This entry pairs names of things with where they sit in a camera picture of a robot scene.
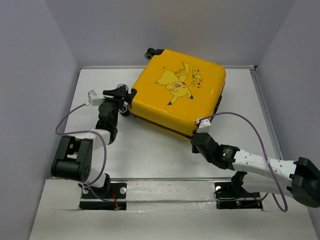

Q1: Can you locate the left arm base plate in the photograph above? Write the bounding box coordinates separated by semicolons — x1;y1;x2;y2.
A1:
78;181;127;211

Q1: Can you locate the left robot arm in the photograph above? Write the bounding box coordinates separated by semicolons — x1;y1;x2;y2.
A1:
50;84;129;201

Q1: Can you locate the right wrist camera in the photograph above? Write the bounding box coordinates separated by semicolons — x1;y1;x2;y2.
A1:
195;118;211;134

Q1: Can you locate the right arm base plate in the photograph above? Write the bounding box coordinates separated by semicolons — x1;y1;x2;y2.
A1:
213;181;263;210

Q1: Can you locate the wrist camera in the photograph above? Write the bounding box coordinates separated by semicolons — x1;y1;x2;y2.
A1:
195;118;211;134
87;90;104;107

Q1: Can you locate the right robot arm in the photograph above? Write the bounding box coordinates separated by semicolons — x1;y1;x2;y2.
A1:
191;132;320;208

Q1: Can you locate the yellow hard-shell suitcase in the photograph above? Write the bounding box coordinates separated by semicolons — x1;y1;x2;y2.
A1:
120;48;227;139

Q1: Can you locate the silver front rail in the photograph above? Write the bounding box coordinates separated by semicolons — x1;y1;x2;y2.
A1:
51;176;235;182

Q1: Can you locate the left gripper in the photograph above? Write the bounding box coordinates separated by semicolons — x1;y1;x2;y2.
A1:
101;86;127;127

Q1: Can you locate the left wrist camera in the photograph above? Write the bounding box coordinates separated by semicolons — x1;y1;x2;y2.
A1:
87;90;104;107

